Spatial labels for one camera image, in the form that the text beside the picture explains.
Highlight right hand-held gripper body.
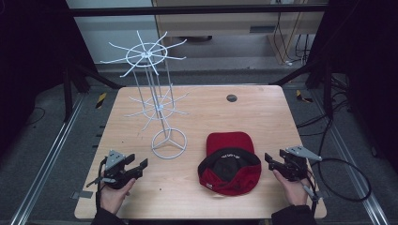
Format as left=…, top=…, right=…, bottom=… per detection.
left=279, top=145, right=323, bottom=183

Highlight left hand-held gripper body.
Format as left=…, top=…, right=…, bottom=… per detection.
left=100, top=149, right=136, bottom=190

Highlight white wire display rack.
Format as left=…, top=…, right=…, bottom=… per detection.
left=99, top=30, right=191, bottom=160

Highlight wooden cabinet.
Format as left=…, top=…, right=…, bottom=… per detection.
left=151, top=0, right=317, bottom=65

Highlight red and black cap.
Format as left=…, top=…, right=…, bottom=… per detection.
left=197, top=131, right=263, bottom=197

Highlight white cabinet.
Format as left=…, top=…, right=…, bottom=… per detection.
left=66, top=0, right=160, bottom=65

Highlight person's left hand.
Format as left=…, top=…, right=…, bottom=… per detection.
left=99, top=177, right=137, bottom=216

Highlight black metal stand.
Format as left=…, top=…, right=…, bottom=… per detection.
left=269, top=59, right=334, bottom=120
left=61, top=60, right=125, bottom=124

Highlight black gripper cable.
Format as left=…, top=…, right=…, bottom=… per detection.
left=300, top=157, right=373, bottom=217
left=85, top=157, right=109, bottom=212

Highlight yellow black floor tape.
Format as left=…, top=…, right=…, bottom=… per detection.
left=296, top=89, right=314, bottom=104
left=95, top=92, right=108, bottom=110

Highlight grey tape patch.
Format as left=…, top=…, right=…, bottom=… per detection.
left=70, top=189, right=94, bottom=201

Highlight black floor cables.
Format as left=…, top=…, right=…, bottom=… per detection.
left=295, top=74, right=360, bottom=138

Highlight aluminium floor rail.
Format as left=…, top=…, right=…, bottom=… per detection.
left=309, top=88, right=390, bottom=225
left=8, top=93, right=86, bottom=225

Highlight person's right hand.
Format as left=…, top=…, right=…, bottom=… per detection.
left=272, top=169, right=312, bottom=207

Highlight black frame crossbar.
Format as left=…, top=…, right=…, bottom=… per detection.
left=69, top=4, right=329, bottom=18

